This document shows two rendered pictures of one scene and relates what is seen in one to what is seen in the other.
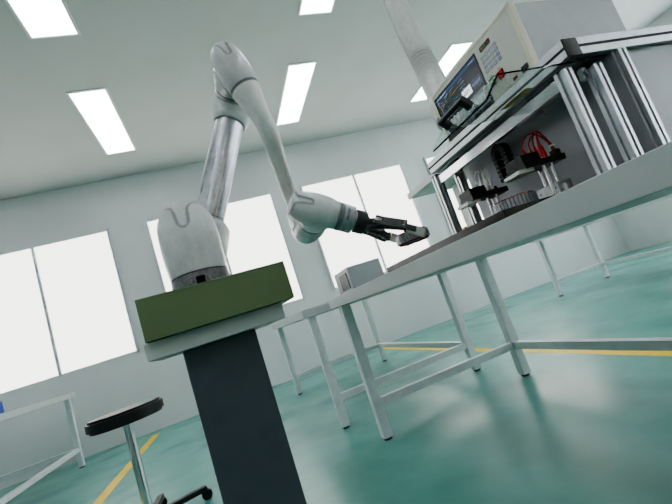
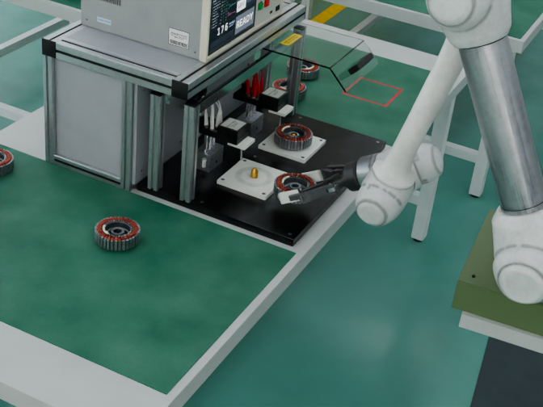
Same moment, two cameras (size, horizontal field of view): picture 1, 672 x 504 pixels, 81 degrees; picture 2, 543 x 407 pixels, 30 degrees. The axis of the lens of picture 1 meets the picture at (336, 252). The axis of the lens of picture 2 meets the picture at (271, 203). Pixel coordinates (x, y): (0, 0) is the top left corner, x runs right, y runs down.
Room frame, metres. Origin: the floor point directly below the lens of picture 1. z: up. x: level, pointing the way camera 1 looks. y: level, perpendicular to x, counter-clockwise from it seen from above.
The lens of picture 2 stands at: (3.04, 1.21, 2.20)
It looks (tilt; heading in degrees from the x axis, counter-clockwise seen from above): 32 degrees down; 222
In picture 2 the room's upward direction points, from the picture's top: 6 degrees clockwise
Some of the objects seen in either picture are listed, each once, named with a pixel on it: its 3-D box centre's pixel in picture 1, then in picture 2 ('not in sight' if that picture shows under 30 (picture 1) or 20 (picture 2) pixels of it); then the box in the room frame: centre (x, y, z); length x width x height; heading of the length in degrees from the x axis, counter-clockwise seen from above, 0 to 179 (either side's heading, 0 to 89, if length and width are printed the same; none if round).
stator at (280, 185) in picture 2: (412, 236); (295, 187); (1.30, -0.26, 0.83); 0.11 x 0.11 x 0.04
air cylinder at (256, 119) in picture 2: (556, 193); (250, 123); (1.10, -0.63, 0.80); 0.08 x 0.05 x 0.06; 18
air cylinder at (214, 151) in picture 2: not in sight; (208, 156); (1.33, -0.56, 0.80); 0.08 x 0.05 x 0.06; 18
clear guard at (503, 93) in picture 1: (504, 108); (312, 52); (0.98, -0.53, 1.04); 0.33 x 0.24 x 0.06; 108
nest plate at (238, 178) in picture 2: not in sight; (254, 178); (1.28, -0.42, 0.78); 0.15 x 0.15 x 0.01; 18
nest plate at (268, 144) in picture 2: not in sight; (292, 144); (1.05, -0.50, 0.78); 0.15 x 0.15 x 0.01; 18
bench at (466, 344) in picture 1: (356, 341); not in sight; (3.49, 0.08, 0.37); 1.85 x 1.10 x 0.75; 18
